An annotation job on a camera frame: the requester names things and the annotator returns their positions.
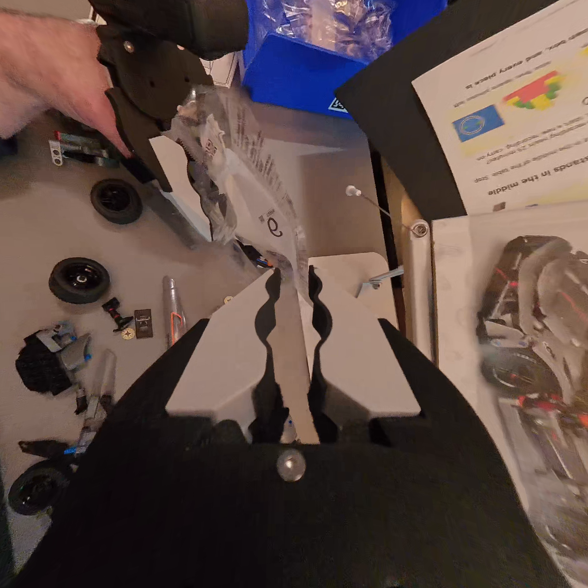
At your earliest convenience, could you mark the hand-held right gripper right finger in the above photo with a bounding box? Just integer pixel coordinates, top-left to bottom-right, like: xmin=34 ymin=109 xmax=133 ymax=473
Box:
xmin=307 ymin=266 xmax=421 ymax=443

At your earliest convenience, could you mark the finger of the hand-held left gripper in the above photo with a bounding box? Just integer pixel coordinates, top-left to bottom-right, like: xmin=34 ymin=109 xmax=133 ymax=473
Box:
xmin=149 ymin=135 xmax=237 ymax=243

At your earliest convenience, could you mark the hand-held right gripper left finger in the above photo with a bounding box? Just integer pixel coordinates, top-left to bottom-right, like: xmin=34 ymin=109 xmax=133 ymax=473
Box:
xmin=165 ymin=269 xmax=289 ymax=443

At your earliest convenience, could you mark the plastic bag with lego pieces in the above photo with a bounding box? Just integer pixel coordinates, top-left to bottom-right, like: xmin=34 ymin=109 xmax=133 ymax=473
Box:
xmin=172 ymin=85 xmax=313 ymax=295

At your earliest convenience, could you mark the small black lego connector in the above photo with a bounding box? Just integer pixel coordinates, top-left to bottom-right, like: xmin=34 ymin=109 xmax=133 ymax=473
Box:
xmin=102 ymin=298 xmax=134 ymax=332

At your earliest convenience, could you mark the black lego fender assembly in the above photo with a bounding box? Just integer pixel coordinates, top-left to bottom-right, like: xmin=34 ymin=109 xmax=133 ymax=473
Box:
xmin=15 ymin=321 xmax=92 ymax=397

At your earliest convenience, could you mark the black lego panel blue pin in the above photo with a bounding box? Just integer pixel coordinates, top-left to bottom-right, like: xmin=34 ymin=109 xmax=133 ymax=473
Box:
xmin=18 ymin=439 xmax=79 ymax=460

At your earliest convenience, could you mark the person's left hand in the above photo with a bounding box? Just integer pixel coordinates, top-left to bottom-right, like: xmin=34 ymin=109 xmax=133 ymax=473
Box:
xmin=0 ymin=9 xmax=135 ymax=159

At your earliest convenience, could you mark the white sticker sheet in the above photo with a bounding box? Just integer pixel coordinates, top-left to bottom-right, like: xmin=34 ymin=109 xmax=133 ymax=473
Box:
xmin=202 ymin=51 xmax=244 ymax=89

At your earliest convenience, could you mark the white metal stand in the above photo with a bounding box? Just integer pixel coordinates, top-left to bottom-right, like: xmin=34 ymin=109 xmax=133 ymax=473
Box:
xmin=308 ymin=253 xmax=405 ymax=322

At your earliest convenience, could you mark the white printed sheet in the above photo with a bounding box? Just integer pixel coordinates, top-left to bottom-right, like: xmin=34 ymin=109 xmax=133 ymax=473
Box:
xmin=432 ymin=202 xmax=588 ymax=588

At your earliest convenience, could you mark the blue plastic bin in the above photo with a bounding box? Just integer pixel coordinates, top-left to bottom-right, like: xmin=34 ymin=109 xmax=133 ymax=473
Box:
xmin=241 ymin=0 xmax=448 ymax=120

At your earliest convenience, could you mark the clear plastic bag bundle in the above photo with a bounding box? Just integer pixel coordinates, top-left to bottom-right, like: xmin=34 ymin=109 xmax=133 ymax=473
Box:
xmin=276 ymin=0 xmax=396 ymax=60

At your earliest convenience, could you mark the white paper sheet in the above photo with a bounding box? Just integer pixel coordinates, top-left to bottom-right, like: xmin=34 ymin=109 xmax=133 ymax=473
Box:
xmin=411 ymin=0 xmax=588 ymax=214

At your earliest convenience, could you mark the metal wire with white tip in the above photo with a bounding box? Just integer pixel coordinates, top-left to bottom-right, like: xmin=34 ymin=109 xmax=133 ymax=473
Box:
xmin=345 ymin=185 xmax=430 ymax=237

